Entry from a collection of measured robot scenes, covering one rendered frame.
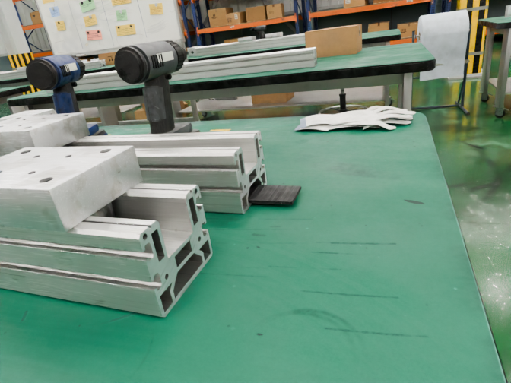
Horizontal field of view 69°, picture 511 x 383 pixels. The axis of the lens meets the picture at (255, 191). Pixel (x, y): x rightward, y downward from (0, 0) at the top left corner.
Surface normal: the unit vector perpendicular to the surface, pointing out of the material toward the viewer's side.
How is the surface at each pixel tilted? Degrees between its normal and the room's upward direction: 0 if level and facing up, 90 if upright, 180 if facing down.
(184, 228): 90
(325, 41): 89
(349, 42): 89
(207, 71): 90
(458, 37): 99
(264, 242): 0
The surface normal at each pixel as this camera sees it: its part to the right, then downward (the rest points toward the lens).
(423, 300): -0.13, -0.91
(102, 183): 0.93, 0.03
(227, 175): -0.34, 0.43
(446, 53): -0.23, 0.62
